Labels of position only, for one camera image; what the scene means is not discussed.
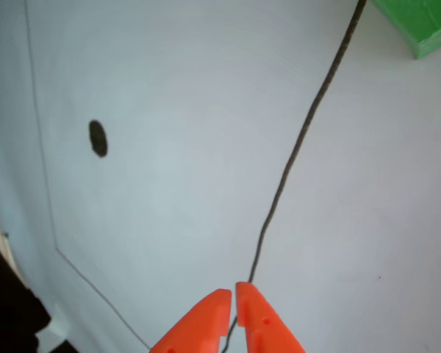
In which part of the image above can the white paper sheet with drawn rectangle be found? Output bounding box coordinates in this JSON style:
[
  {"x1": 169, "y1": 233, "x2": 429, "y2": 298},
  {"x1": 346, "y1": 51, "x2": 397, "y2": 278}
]
[{"x1": 0, "y1": 0, "x2": 441, "y2": 353}]

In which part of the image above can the black dot mark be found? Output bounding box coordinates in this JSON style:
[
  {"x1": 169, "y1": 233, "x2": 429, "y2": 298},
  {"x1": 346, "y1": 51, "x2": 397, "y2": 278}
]
[{"x1": 88, "y1": 119, "x2": 109, "y2": 159}]

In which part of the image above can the green block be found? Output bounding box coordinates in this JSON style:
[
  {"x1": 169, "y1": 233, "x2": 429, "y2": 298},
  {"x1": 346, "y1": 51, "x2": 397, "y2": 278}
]
[{"x1": 370, "y1": 0, "x2": 441, "y2": 61}]

